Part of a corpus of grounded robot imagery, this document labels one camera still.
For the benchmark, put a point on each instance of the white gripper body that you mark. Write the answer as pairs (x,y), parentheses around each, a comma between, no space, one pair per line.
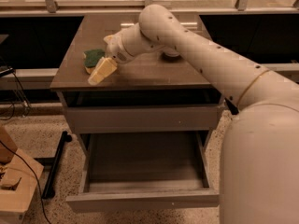
(114,50)

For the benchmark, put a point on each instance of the green and yellow sponge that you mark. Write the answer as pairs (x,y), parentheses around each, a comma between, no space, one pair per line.
(91,58)

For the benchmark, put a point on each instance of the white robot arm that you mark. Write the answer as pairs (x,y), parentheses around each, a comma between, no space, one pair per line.
(259,176)

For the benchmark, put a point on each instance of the closed grey top drawer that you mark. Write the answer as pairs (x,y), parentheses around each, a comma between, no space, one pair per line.
(142,119)

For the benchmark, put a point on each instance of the grey drawer cabinet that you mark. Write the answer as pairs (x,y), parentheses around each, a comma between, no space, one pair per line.
(148,81)

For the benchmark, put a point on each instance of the open grey middle drawer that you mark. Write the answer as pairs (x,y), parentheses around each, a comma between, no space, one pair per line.
(144,171)

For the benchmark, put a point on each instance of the white ceramic bowl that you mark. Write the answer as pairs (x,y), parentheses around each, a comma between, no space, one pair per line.
(170,53)

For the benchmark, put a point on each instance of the black metal stand foot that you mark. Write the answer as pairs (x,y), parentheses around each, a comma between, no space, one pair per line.
(53,164)

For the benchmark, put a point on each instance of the black stand foot behind cabinet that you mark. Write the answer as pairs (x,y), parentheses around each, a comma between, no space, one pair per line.
(233,109)

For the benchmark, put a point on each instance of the cardboard box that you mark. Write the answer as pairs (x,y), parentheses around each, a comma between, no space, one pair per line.
(19,176)

